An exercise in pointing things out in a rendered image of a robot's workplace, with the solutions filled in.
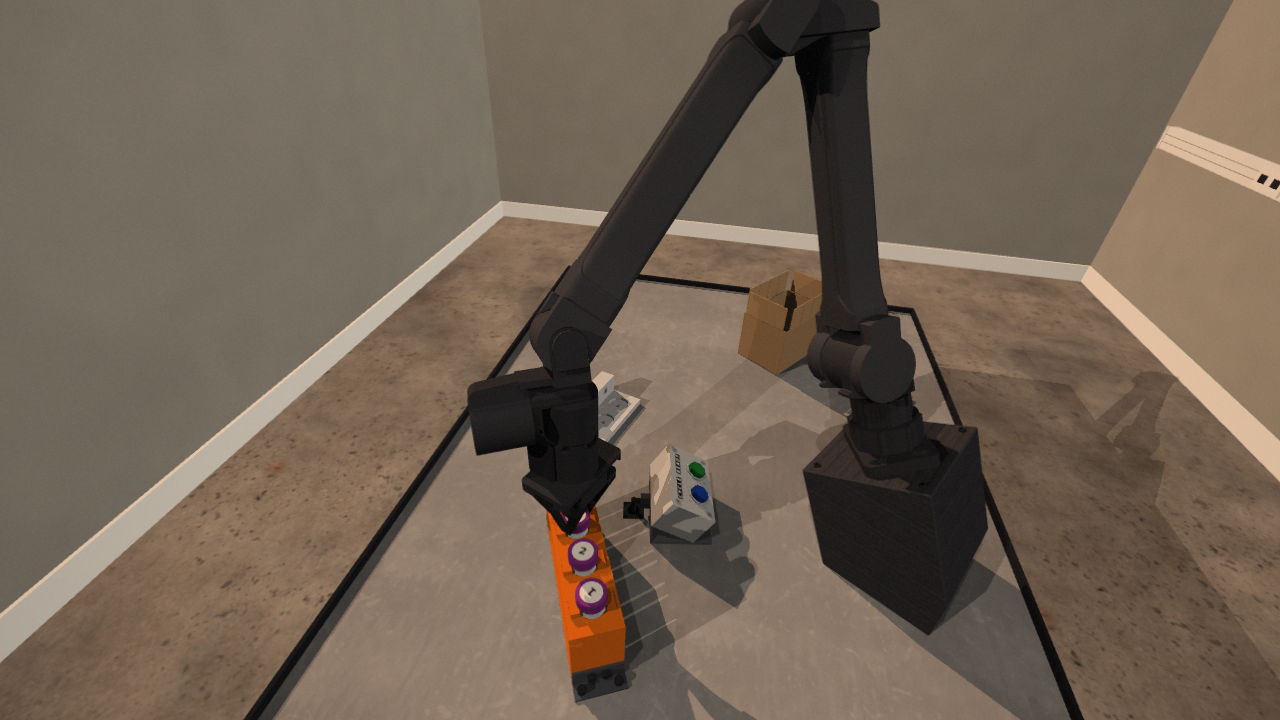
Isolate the brown cardboard box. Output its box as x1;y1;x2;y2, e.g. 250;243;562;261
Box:
739;272;822;375

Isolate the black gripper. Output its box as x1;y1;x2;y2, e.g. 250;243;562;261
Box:
522;430;621;536

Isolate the beige key housing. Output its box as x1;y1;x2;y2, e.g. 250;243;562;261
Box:
623;445;716;544

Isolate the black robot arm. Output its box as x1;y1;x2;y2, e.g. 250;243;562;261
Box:
467;0;940;483

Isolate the black table edge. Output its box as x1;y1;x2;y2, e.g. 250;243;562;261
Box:
243;265;1084;720

